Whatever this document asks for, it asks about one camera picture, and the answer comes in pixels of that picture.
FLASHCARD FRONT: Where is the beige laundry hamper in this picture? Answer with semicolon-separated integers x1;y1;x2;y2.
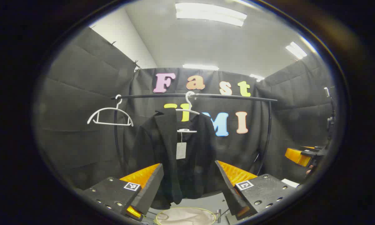
154;206;218;225

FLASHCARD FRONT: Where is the white clothes hanger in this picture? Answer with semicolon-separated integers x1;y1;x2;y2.
175;91;201;133
87;95;134;127

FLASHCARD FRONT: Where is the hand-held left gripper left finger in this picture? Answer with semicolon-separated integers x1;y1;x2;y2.
81;163;164;221

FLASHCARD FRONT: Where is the black metal garment rack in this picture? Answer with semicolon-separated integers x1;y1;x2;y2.
111;93;278;177

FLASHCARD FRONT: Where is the white flat panel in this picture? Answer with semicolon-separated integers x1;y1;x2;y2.
281;178;300;188

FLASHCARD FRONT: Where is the black jacket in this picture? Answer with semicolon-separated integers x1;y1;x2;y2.
127;108;225;210

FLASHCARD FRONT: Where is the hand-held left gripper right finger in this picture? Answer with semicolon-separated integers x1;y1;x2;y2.
215;160;298;221

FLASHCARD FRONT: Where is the black backdrop cloth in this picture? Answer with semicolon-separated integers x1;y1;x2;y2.
34;27;336;191

